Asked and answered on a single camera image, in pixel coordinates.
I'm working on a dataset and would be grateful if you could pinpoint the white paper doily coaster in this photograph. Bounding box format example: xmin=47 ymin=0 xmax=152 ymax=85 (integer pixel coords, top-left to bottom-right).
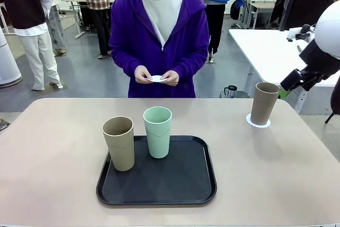
xmin=144 ymin=74 xmax=168 ymax=83
xmin=245 ymin=113 xmax=272 ymax=129

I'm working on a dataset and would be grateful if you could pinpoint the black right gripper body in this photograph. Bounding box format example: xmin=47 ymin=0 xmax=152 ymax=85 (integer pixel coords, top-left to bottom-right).
xmin=299 ymin=40 xmax=340 ymax=79

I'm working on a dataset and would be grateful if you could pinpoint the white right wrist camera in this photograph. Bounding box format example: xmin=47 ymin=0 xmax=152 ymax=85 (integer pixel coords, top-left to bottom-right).
xmin=287 ymin=24 xmax=317 ymax=43

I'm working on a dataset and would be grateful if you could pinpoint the black plastic tray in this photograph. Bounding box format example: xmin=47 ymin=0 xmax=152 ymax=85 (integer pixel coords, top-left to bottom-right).
xmin=96 ymin=135 xmax=218 ymax=206

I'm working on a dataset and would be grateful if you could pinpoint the long black coat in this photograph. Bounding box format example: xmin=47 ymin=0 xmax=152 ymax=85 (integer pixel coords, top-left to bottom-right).
xmin=269 ymin=0 xmax=335 ymax=32

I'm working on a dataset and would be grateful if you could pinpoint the tan tall cup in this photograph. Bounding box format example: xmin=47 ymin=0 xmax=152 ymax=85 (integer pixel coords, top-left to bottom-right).
xmin=101 ymin=116 xmax=135 ymax=172
xmin=251 ymin=82 xmax=282 ymax=126

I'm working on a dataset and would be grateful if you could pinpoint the person's right hand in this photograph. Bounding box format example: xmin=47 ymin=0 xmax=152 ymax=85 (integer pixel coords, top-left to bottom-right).
xmin=134 ymin=65 xmax=154 ymax=85

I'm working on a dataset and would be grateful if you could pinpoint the person in grey trousers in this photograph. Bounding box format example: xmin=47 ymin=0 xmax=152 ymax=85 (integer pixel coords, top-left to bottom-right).
xmin=39 ymin=0 xmax=67 ymax=57

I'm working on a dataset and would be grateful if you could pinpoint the white table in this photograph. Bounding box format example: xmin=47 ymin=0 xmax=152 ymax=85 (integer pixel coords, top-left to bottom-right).
xmin=228 ymin=29 xmax=340 ymax=113

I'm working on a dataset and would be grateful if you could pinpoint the thick black cable sleeve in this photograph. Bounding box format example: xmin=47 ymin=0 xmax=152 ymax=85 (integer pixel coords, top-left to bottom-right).
xmin=330 ymin=82 xmax=340 ymax=113

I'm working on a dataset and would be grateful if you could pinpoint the person's left forearm purple sleeve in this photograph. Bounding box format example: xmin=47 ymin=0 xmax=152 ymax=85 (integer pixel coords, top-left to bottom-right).
xmin=175 ymin=47 xmax=210 ymax=80

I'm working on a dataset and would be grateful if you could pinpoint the person's right forearm purple sleeve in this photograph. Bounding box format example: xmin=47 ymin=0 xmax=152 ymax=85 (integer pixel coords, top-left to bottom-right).
xmin=110 ymin=43 xmax=144 ymax=78

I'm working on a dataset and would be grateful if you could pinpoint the person's left hand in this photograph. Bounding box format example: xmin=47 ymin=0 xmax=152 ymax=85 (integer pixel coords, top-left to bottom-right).
xmin=164 ymin=70 xmax=180 ymax=87

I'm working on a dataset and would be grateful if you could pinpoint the mint green tall cup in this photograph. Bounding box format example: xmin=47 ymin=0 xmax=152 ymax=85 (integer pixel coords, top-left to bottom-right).
xmin=142 ymin=106 xmax=173 ymax=159

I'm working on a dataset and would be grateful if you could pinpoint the black backpack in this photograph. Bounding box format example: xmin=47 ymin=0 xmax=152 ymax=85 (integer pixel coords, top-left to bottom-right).
xmin=229 ymin=0 xmax=241 ymax=21

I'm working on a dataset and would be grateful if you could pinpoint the person in purple hoodie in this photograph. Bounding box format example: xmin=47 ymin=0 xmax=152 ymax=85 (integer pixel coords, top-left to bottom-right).
xmin=108 ymin=0 xmax=210 ymax=99

